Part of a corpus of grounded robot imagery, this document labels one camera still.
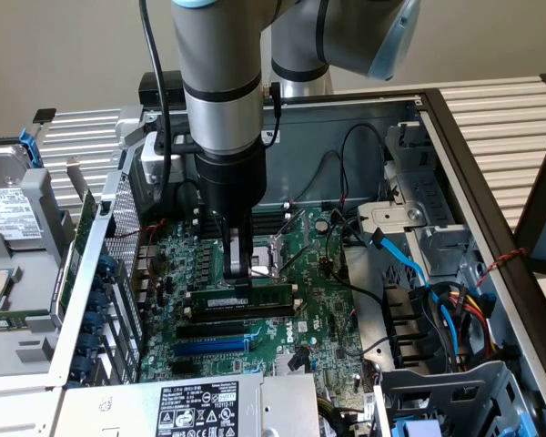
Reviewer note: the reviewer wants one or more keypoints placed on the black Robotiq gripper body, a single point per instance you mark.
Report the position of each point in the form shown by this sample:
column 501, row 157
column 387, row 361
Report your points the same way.
column 229, row 186

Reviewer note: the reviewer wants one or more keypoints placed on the green RAM stick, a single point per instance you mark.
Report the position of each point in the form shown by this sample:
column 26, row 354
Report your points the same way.
column 273, row 297
column 27, row 314

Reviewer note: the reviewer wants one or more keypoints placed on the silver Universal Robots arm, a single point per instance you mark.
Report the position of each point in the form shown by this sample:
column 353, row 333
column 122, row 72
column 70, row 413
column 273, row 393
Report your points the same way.
column 218, row 68

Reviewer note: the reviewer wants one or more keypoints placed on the RAM slot with white latches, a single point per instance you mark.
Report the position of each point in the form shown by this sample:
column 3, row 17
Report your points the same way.
column 268, row 314
column 187, row 297
column 270, row 213
column 270, row 224

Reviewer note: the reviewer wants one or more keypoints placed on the metal CPU socket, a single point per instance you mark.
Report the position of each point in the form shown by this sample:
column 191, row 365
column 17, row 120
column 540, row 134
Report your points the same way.
column 264, row 255

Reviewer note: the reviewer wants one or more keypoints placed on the thin metal locking lever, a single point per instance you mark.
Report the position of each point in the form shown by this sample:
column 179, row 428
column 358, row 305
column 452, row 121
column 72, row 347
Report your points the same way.
column 261, row 272
column 217, row 224

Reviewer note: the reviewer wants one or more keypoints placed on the white case label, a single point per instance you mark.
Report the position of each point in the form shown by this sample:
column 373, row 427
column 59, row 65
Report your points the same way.
column 268, row 135

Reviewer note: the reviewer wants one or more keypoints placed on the green Dell motherboard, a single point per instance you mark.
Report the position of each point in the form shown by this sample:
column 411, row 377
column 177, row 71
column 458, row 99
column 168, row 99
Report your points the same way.
column 318, row 282

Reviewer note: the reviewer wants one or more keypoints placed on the long black expansion slot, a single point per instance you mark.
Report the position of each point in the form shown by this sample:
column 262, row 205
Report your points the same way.
column 209, row 330

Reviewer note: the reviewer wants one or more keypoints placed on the silver coin cell battery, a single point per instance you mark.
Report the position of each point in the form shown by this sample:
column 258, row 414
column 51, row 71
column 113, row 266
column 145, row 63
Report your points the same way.
column 322, row 224

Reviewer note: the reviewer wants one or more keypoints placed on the long blue expansion slot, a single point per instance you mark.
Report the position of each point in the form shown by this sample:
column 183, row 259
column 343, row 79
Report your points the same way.
column 209, row 348

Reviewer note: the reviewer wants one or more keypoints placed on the open grey PC case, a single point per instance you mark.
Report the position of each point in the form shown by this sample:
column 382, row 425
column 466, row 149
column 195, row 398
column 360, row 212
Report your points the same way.
column 323, row 123

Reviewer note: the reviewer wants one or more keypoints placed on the silver chipset heatsink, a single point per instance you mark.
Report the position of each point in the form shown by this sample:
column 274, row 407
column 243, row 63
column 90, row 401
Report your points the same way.
column 280, row 366

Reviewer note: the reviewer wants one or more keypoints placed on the short black expansion slot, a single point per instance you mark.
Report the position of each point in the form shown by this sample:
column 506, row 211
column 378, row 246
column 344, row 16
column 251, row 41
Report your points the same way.
column 182, row 368

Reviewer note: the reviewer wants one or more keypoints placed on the black box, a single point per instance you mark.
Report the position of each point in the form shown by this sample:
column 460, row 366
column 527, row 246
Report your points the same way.
column 146, row 88

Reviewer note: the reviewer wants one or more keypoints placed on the blue card retainer clip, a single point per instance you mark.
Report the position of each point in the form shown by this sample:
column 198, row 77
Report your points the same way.
column 105, row 265
column 88, row 345
column 81, row 368
column 94, row 323
column 98, row 302

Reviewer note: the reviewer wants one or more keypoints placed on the silver labelled power supply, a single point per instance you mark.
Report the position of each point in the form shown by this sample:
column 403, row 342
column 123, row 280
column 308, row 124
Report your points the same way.
column 291, row 400

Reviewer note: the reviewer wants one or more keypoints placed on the grey metal disk bay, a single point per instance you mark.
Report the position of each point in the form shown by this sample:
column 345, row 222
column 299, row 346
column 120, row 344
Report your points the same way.
column 391, row 214

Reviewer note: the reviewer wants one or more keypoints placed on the grey parts rack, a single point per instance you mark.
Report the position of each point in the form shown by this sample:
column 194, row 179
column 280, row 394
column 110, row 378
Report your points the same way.
column 38, row 273

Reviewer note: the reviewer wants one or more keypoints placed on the silver hard disk white label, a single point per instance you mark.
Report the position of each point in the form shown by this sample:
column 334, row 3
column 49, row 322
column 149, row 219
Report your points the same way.
column 9, row 209

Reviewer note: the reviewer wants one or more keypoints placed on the blue plastic piece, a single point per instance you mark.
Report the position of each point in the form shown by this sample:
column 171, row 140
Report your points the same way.
column 418, row 429

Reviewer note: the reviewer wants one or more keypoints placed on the blue-grey metal disk bay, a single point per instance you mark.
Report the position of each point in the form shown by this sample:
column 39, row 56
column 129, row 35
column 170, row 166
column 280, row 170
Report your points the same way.
column 459, row 391

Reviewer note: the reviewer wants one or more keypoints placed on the dark framed panel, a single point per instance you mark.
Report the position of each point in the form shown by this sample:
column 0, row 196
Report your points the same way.
column 528, row 227

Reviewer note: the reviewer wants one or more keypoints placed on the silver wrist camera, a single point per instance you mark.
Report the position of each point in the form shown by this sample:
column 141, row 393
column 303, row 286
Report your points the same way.
column 149, row 157

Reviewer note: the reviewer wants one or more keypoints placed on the black plastic bracket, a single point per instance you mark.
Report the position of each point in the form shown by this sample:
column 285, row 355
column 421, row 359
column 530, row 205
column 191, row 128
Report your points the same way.
column 405, row 318

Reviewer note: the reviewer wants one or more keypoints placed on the blue plastic disk rail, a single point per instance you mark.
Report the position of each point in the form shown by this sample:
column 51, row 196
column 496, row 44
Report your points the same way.
column 31, row 145

